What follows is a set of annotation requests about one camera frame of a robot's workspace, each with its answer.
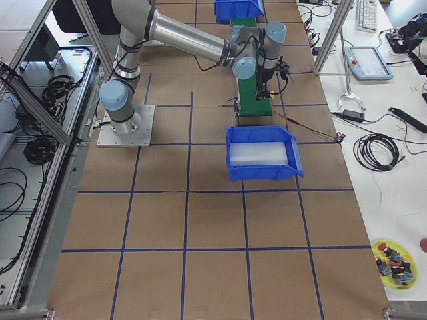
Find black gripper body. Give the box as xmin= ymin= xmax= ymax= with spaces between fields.
xmin=256 ymin=56 xmax=290 ymax=101

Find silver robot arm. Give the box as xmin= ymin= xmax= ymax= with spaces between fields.
xmin=99 ymin=1 xmax=289 ymax=135

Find blue bin with buttons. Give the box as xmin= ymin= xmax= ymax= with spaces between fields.
xmin=214 ymin=0 xmax=265 ymax=23

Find yellow plate of buttons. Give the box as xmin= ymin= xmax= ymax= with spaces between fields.
xmin=371 ymin=239 xmax=418 ymax=290

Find green conveyor belt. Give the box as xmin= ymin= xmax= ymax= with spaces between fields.
xmin=230 ymin=18 xmax=272 ymax=118

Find empty blue bin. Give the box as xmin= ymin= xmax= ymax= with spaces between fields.
xmin=226 ymin=125 xmax=304 ymax=181

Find white foam pad destination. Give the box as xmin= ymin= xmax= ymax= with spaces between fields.
xmin=230 ymin=142 xmax=288 ymax=166

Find black power adapter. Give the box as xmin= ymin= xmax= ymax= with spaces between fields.
xmin=342 ymin=109 xmax=365 ymax=123

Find teach pendant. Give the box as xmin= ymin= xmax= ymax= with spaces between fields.
xmin=344 ymin=46 xmax=394 ymax=81

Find white keyboard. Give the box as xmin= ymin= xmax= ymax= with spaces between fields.
xmin=355 ymin=0 xmax=378 ymax=33

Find red black conveyor wires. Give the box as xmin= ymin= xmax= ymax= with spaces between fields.
xmin=273 ymin=111 xmax=344 ymax=144

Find aluminium frame post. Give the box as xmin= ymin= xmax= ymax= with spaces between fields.
xmin=313 ymin=0 xmax=353 ymax=75

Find coiled black cable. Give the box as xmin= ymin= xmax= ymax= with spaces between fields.
xmin=352 ymin=133 xmax=406 ymax=173

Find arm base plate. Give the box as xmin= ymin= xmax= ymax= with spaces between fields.
xmin=97 ymin=105 xmax=155 ymax=147

